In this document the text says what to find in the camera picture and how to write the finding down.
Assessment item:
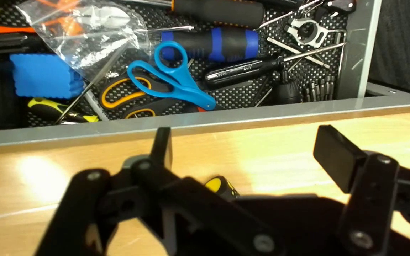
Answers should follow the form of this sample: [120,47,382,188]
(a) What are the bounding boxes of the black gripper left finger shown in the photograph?
[33,125,288,256]

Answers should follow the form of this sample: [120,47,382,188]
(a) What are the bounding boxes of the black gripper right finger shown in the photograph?
[312,124,410,256]

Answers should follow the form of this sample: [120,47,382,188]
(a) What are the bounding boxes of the stubby black yellow screwdriver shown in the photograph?
[204,174,241,202]

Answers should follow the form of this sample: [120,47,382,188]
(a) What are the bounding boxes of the gray metal tool drawer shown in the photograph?
[0,0,410,149]

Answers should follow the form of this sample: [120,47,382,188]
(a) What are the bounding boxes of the black patterned drawer liner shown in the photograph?
[0,0,351,131]

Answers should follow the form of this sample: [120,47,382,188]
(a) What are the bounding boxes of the row of steel bits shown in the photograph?
[302,78,336,102]

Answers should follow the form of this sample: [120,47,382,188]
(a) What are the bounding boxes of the long thin steel shaft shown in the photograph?
[56,44,134,124]

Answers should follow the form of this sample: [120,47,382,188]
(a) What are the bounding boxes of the black round cap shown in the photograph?
[274,80,305,105]

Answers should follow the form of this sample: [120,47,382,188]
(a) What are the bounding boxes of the silver hex key rod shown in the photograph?
[265,36,334,70]
[282,41,348,64]

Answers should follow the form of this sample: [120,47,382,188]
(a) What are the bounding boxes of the blue foam block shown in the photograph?
[9,53,86,101]

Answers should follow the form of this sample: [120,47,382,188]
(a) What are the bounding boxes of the clear plastic zip bag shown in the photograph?
[15,0,153,74]

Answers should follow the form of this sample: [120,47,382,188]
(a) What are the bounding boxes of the silver metal clamp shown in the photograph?
[285,16,348,50]

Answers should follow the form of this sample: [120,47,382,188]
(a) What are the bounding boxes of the black orange handled scissors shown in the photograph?
[100,75,203,121]

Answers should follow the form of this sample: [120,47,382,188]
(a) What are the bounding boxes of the blue handled scissors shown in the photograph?
[126,40,220,112]

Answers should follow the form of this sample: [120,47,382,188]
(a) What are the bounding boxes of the yellow black handled tool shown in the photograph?
[26,97,102,127]

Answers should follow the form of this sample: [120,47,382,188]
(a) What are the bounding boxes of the slim black handled screwdriver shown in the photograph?
[203,54,288,90]

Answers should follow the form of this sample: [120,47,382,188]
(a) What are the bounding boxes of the blue black handled screwdriver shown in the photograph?
[146,24,265,64]

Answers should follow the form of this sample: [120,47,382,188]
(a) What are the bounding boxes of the black metal bracket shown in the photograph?
[325,0,359,14]

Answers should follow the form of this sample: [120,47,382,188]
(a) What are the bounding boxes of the black orange handled screwdriver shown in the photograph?
[168,0,270,29]

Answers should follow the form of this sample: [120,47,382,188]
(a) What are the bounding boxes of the orange tool handle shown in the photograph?
[0,23,39,37]

